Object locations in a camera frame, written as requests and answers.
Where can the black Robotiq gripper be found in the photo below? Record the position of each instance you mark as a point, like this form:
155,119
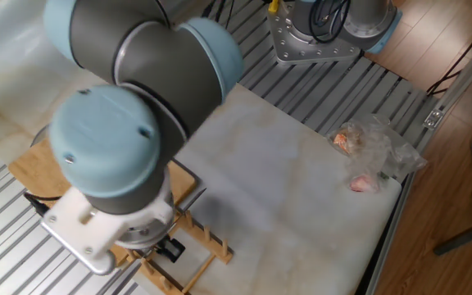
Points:
172,250

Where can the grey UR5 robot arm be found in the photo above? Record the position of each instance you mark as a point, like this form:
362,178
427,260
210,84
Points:
137,82

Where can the wooden peg rack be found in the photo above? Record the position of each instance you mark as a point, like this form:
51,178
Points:
207,243

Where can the marble pattern table mat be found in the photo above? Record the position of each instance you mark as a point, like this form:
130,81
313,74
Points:
281,184

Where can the bamboo cutting board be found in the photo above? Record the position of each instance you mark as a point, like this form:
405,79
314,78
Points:
35,168

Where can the clear plastic bag with food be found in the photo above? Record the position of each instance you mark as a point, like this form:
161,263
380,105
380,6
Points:
367,151

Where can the dark chair leg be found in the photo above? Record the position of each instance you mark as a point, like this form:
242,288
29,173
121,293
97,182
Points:
465,235

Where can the aluminium frame beam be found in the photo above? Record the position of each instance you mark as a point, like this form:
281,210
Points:
404,205

